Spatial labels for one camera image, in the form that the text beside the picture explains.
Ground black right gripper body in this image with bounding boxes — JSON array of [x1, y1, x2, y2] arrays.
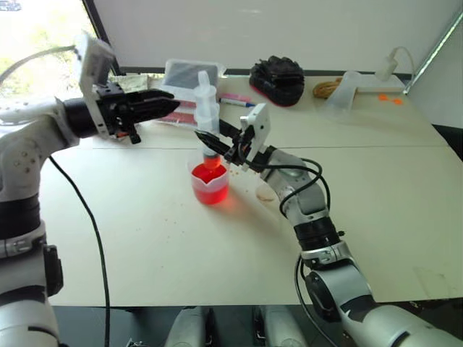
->
[[223, 125, 255, 168]]

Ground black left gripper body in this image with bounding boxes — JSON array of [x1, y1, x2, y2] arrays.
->
[[94, 82, 143, 146]]

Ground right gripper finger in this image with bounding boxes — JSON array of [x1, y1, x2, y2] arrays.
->
[[218, 119, 242, 139], [194, 130, 233, 158]]

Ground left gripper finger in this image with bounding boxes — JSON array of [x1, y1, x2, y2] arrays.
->
[[129, 100, 181, 124], [124, 89, 175, 105]]

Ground clear plastic syringe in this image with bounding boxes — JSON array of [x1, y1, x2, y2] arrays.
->
[[192, 70, 222, 171]]

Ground cup with red liquid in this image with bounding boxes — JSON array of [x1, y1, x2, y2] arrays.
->
[[185, 156, 232, 207]]

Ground beige crumpled cloth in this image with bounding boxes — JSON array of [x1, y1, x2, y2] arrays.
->
[[109, 73, 150, 95]]

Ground pink plastic package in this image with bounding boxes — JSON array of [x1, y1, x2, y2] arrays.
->
[[156, 98, 199, 127]]

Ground blue marker pen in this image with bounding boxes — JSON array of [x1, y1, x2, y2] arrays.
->
[[218, 93, 256, 108]]

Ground clear plastic storage box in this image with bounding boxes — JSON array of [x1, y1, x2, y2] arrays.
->
[[161, 59, 227, 99]]

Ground black and red cloth bundle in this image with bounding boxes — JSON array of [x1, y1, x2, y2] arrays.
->
[[248, 55, 305, 108]]

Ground translucent plastic measuring jug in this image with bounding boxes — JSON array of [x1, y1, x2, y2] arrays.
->
[[323, 70, 363, 113]]

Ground grey rounded robot leg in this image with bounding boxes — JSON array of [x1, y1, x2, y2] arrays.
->
[[252, 306, 309, 347], [163, 306, 218, 347]]

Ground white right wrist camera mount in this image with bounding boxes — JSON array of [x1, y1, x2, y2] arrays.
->
[[239, 102, 271, 171]]

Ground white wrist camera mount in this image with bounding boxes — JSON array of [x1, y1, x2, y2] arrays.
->
[[73, 30, 117, 140], [239, 102, 271, 171]]

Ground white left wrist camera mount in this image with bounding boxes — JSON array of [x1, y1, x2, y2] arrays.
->
[[73, 30, 117, 140]]

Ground grey left wrist cable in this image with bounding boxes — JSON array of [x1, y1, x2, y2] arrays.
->
[[0, 44, 77, 85]]

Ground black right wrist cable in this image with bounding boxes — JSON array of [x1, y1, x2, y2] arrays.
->
[[248, 156, 333, 220]]

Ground white board with black frame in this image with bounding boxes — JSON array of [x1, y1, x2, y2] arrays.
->
[[81, 0, 463, 78]]

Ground tan rope coil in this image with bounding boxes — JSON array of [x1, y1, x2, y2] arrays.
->
[[312, 77, 344, 101]]

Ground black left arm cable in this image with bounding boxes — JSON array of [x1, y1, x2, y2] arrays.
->
[[48, 155, 111, 347]]

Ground black right elbow cable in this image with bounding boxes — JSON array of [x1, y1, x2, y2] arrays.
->
[[294, 252, 343, 347]]

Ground white flat base plate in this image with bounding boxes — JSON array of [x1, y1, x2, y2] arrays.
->
[[354, 73, 407, 96]]

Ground white adapter cable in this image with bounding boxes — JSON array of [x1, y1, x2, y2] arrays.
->
[[394, 46, 417, 79]]

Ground aluminium frame bar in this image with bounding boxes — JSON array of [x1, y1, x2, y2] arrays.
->
[[402, 13, 463, 96]]

